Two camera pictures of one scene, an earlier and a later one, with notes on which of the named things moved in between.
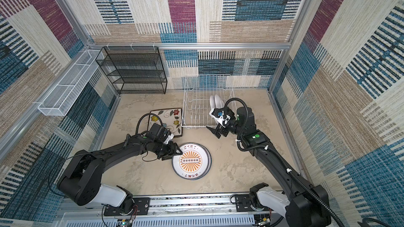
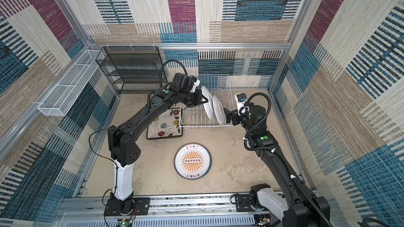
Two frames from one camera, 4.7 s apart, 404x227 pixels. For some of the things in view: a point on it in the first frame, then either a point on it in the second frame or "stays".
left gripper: (173, 151) → (200, 95)
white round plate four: (217, 102) stays
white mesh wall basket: (63, 96) stays
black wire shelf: (134, 70) stays
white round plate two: (194, 162) stays
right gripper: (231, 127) → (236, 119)
